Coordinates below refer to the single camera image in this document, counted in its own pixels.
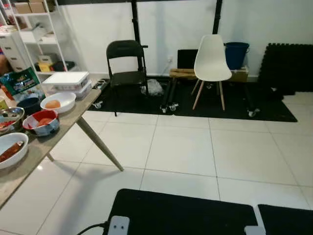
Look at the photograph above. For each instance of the black foam mat stack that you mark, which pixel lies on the black foam mat stack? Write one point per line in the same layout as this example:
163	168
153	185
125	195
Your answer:
286	68

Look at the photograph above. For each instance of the black floor mat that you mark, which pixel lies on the black floor mat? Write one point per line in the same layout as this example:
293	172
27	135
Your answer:
183	215
234	110
286	220

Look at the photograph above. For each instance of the blue bucket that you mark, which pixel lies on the blue bucket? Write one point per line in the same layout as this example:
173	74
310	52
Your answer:
236	55

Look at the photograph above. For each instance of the white chair wooden legs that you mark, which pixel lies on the white chair wooden legs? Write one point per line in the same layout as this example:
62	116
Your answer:
212	61

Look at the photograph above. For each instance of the black pole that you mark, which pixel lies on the black pole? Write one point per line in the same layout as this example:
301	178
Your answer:
134	22
216	17

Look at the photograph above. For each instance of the black monitor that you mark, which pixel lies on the black monitor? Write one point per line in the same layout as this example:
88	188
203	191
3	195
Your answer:
187	58

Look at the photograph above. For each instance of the wooden wheeled bench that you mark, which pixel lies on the wooden wheeled bench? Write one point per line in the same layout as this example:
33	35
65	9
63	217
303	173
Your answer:
181	73

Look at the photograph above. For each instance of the clear plastic bag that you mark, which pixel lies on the clear plastic bag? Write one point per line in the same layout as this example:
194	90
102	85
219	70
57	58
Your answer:
154	87

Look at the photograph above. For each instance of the black folding chair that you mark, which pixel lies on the black folding chair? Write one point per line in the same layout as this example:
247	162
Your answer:
126	49

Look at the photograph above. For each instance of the power strip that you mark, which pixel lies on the power strip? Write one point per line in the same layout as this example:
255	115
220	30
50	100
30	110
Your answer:
100	84

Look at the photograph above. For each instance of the white ceramic bowl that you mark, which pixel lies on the white ceramic bowl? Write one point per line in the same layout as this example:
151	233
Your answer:
66	100
18	139

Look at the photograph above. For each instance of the wooden table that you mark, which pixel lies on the wooden table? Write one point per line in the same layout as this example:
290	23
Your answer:
63	121

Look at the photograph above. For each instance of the white lidded storage box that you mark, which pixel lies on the white lidded storage box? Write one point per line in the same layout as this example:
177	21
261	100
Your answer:
66	81

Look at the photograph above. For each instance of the orange round fruit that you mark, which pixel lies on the orange round fruit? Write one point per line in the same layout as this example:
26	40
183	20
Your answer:
52	104

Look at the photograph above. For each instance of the red bowl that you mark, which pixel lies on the red bowl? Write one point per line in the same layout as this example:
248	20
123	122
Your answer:
41	128

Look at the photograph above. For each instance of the white shelf rack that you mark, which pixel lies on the white shelf rack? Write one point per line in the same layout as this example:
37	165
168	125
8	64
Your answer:
53	29

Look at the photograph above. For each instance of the dark bowl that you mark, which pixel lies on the dark bowl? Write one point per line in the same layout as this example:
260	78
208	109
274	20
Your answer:
30	104

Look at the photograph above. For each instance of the green snack packet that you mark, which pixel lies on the green snack packet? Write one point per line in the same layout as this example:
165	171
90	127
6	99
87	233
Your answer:
19	82

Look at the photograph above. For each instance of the cardboard box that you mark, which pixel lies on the cardboard box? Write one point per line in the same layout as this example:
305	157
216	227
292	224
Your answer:
22	7
38	6

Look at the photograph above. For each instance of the steel bowl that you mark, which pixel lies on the steel bowl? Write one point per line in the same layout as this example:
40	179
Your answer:
10	117

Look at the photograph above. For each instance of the brown sausage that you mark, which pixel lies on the brown sausage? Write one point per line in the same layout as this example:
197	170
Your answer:
11	151

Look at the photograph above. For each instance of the white drawer unit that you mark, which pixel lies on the white drawer unit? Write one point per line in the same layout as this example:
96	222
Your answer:
10	51

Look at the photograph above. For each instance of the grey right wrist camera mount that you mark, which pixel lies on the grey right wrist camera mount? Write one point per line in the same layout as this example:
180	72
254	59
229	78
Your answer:
254	230

